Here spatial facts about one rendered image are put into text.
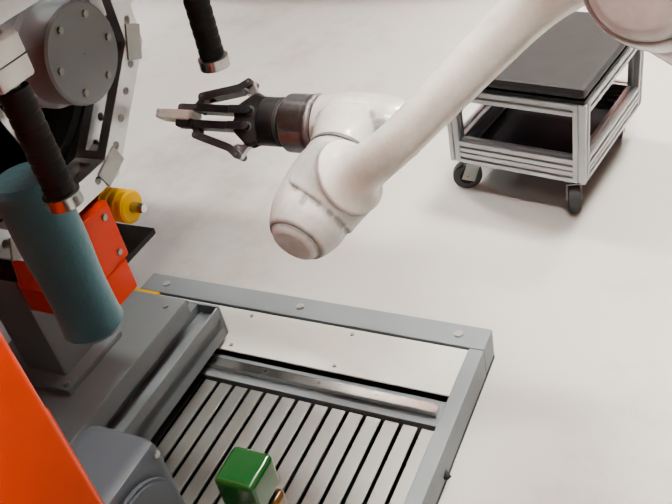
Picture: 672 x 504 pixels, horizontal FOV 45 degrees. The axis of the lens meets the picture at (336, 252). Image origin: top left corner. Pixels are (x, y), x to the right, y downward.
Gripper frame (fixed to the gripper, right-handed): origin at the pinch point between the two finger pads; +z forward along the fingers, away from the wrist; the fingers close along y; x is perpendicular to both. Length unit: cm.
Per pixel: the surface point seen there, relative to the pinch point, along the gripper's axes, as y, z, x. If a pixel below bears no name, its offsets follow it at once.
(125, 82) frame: 3.6, 7.3, 5.4
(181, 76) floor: 47, 107, -137
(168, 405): -50, 9, -24
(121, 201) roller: -15.0, 8.3, 0.3
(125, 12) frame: 14.0, 7.2, 8.3
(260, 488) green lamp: -42, -49, 43
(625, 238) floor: -1, -61, -89
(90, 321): -33.6, -4.4, 17.2
